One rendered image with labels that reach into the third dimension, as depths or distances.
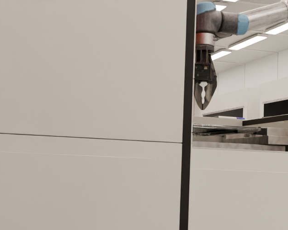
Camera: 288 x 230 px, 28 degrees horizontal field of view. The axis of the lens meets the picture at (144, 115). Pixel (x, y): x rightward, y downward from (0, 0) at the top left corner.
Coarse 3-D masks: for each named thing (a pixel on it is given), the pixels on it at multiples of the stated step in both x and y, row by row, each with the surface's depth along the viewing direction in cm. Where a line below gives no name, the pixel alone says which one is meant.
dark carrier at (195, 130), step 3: (192, 129) 196; (195, 129) 195; (198, 129) 195; (201, 129) 194; (204, 129) 193; (207, 129) 193; (210, 129) 192; (213, 129) 192; (216, 129) 191; (192, 132) 213; (195, 132) 212; (198, 132) 212; (201, 132) 211
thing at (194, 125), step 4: (196, 124) 181; (200, 124) 181; (204, 124) 182; (204, 128) 182; (208, 128) 182; (212, 128) 183; (216, 128) 183; (220, 128) 183; (224, 128) 184; (228, 128) 184; (232, 128) 184; (236, 128) 185; (240, 128) 185; (244, 128) 185; (248, 128) 186; (252, 128) 186; (256, 128) 187
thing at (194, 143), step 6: (192, 144) 186; (198, 144) 187; (204, 144) 187; (210, 144) 188; (216, 144) 188; (222, 144) 189; (228, 144) 190; (234, 144) 190; (240, 144) 191; (246, 144) 192; (252, 144) 192; (264, 150) 193; (270, 150) 194; (276, 150) 195; (282, 150) 195
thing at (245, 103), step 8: (248, 88) 853; (256, 88) 857; (216, 96) 960; (224, 96) 928; (232, 96) 900; (240, 96) 872; (248, 96) 852; (256, 96) 856; (208, 104) 990; (216, 104) 958; (224, 104) 926; (232, 104) 898; (240, 104) 870; (248, 104) 851; (256, 104) 855; (208, 112) 987; (216, 112) 954; (224, 112) 924; (232, 112) 896; (240, 112) 868; (248, 112) 850; (256, 112) 854
